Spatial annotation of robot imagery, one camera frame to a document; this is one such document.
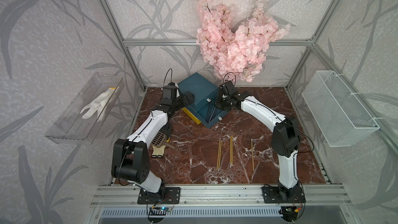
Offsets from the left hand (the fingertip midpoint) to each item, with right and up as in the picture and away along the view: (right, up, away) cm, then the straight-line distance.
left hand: (189, 99), depth 88 cm
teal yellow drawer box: (+8, +4, +2) cm, 10 cm away
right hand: (+14, -3, +3) cm, 14 cm away
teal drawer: (+7, -9, +2) cm, 11 cm away
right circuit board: (+50, -54, -14) cm, 75 cm away
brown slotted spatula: (-17, -24, +1) cm, 29 cm away
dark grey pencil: (+13, -8, +1) cm, 15 cm away
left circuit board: (-11, -52, -16) cm, 56 cm away
